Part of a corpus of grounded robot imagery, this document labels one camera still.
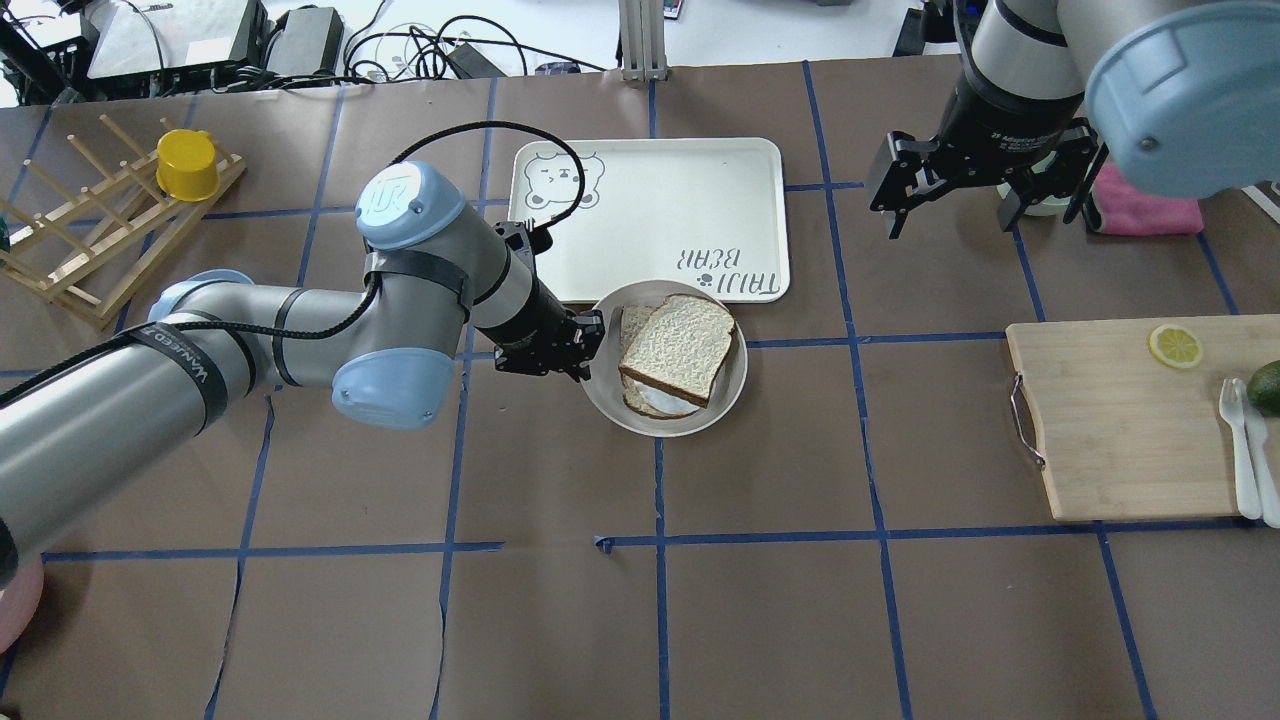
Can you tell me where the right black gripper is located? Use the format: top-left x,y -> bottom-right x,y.
868,85 -> 1108,240

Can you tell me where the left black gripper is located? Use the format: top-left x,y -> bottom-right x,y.
490,306 -> 607,383

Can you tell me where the white round plate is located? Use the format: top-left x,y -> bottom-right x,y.
584,281 -> 748,438

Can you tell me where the bread slice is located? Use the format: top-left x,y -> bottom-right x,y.
648,293 -> 737,407

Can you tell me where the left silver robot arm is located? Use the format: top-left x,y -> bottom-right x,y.
1,160 -> 605,583

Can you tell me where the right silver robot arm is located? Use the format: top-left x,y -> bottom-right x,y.
867,1 -> 1279,238

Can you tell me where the pink cloth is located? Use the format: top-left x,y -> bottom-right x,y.
1082,161 -> 1204,237

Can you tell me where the white bear tray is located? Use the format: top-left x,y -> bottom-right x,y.
508,137 -> 792,304

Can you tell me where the lemon slice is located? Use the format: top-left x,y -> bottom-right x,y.
1147,323 -> 1204,370

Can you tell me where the bamboo cutting board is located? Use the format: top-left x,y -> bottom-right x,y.
1006,314 -> 1279,521

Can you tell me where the avocado half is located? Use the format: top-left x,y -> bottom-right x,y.
1245,360 -> 1280,416

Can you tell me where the white plastic knife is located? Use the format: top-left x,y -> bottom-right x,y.
1234,378 -> 1279,529

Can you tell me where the white plastic fork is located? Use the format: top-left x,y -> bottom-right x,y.
1219,378 -> 1262,520

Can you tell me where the yellow mug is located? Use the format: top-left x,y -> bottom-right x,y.
156,129 -> 220,202

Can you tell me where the wooden mug rack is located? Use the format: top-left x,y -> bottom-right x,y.
3,113 -> 247,329

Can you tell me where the black computer box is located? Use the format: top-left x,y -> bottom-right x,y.
87,1 -> 268,81

